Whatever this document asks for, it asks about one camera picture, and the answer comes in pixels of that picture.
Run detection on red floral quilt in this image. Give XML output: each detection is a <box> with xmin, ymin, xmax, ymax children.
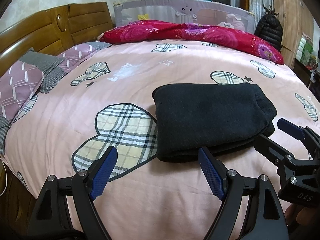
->
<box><xmin>99</xmin><ymin>21</ymin><xmax>285</xmax><ymax>65</ymax></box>

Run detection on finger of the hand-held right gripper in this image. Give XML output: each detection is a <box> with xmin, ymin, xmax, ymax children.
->
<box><xmin>254</xmin><ymin>133</ymin><xmax>300</xmax><ymax>172</ymax></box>
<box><xmin>276</xmin><ymin>118</ymin><xmax>320</xmax><ymax>161</ymax></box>

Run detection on black puffer jacket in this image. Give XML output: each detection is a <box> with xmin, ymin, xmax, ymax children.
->
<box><xmin>254</xmin><ymin>4</ymin><xmax>284</xmax><ymax>53</ymax></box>

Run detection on wooden wardrobe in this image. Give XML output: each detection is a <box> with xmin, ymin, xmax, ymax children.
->
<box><xmin>272</xmin><ymin>0</ymin><xmax>316</xmax><ymax>68</ymax></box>

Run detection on person's right hand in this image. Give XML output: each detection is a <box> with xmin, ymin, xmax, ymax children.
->
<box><xmin>285</xmin><ymin>202</ymin><xmax>320</xmax><ymax>240</ymax></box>

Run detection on black pants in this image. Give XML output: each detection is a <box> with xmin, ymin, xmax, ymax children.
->
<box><xmin>151</xmin><ymin>82</ymin><xmax>278</xmax><ymax>163</ymax></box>

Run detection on pink plaid-heart bed cover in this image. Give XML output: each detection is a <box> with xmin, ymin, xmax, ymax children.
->
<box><xmin>0</xmin><ymin>36</ymin><xmax>320</xmax><ymax>240</ymax></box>

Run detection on purple grey patterned pillow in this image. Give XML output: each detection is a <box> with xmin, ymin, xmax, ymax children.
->
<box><xmin>39</xmin><ymin>41</ymin><xmax>113</xmax><ymax>94</ymax></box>
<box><xmin>0</xmin><ymin>47</ymin><xmax>67</xmax><ymax>155</ymax></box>

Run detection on stack of colourful boxes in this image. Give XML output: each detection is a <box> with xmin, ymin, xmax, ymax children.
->
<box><xmin>297</xmin><ymin>32</ymin><xmax>320</xmax><ymax>71</ymax></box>

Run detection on white cable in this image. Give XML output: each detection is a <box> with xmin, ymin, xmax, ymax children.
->
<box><xmin>0</xmin><ymin>157</ymin><xmax>8</xmax><ymax>196</ymax></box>

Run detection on wooden bed frame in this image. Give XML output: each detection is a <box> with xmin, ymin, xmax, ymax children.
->
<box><xmin>0</xmin><ymin>164</ymin><xmax>39</xmax><ymax>233</ymax></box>

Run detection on wooden headboard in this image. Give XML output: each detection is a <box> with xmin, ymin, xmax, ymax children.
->
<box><xmin>0</xmin><ymin>1</ymin><xmax>116</xmax><ymax>64</ymax></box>

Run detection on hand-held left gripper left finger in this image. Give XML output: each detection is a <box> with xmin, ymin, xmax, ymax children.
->
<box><xmin>26</xmin><ymin>146</ymin><xmax>118</xmax><ymax>240</ymax></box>

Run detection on grey bed guard rail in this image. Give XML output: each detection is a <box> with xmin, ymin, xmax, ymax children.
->
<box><xmin>113</xmin><ymin>0</ymin><xmax>258</xmax><ymax>34</ymax></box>

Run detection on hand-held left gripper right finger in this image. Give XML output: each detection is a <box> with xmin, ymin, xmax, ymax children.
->
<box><xmin>197</xmin><ymin>146</ymin><xmax>288</xmax><ymax>240</ymax></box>

